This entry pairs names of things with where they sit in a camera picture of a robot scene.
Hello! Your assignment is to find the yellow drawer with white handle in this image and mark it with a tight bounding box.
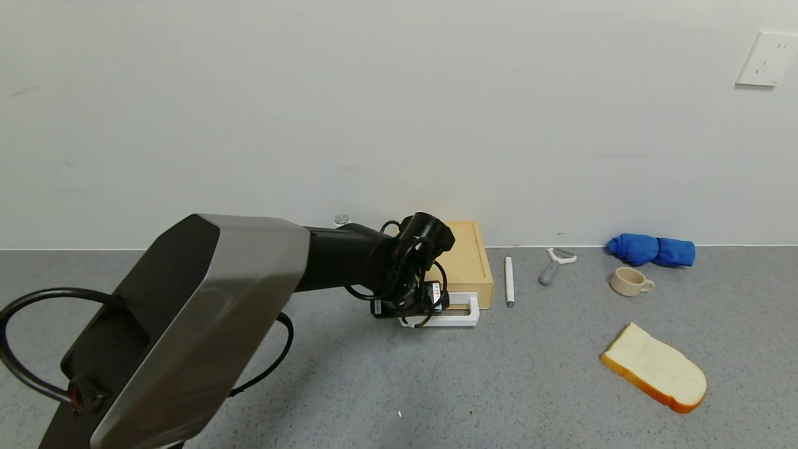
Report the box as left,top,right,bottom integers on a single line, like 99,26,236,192
399,284,495,328

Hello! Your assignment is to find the yellow drawer case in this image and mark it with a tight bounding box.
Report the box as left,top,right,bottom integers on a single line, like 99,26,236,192
424,221,495,309

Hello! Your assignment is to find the beige cup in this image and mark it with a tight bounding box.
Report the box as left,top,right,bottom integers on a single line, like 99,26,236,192
610,267,655,297

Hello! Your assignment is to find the blue folded cloth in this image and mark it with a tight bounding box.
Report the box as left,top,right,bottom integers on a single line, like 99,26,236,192
606,234,696,268

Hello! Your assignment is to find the bread slice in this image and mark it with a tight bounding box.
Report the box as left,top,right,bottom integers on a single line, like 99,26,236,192
600,322,708,414

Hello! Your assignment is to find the grey handled peeler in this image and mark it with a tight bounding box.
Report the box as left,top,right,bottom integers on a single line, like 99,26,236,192
539,248,577,286

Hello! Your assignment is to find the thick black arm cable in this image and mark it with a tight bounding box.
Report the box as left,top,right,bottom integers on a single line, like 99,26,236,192
0,287,295,409

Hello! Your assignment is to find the white wall socket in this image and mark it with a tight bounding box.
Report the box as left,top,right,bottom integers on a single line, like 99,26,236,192
735,32,798,88

